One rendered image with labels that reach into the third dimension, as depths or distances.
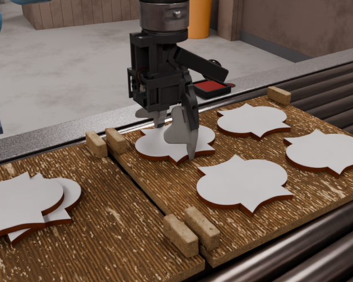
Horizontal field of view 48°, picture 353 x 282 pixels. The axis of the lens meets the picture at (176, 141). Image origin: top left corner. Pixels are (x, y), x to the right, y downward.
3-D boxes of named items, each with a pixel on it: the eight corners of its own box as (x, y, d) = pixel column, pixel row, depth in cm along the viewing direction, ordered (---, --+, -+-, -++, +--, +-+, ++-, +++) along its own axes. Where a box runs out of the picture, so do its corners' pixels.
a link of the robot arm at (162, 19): (172, -6, 63) (202, 1, 56) (173, 23, 65) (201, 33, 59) (129, -2, 59) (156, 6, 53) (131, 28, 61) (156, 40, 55)
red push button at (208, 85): (192, 89, 100) (193, 84, 99) (211, 84, 103) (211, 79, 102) (207, 97, 95) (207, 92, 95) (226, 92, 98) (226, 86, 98)
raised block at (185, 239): (161, 231, 51) (161, 215, 50) (173, 226, 52) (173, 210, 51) (187, 261, 47) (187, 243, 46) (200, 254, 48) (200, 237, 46)
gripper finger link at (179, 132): (166, 167, 64) (152, 112, 63) (196, 157, 67) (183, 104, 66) (175, 167, 61) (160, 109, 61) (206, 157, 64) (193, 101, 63)
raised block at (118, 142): (105, 140, 72) (103, 127, 71) (114, 138, 73) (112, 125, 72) (118, 155, 68) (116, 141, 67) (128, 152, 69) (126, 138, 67)
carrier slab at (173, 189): (102, 145, 74) (102, 138, 73) (267, 100, 93) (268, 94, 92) (213, 269, 48) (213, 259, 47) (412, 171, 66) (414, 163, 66)
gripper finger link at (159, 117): (128, 125, 74) (135, 92, 67) (156, 118, 77) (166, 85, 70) (134, 137, 73) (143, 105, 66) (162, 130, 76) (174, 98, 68)
